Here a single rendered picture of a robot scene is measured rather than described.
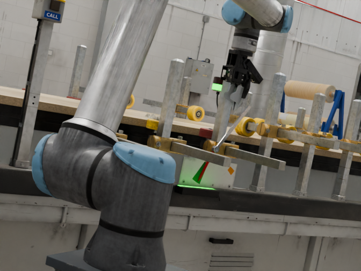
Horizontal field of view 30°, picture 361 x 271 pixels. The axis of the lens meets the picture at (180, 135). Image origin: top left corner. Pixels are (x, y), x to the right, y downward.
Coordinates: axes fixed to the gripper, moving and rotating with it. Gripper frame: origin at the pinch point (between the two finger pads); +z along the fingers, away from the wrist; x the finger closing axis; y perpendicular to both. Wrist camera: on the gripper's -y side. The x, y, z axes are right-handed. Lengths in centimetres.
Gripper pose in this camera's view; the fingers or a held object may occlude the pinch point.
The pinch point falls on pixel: (236, 107)
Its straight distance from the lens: 244.0
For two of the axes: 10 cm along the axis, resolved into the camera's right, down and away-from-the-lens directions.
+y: -7.9, -1.3, -6.1
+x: 5.9, 1.6, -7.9
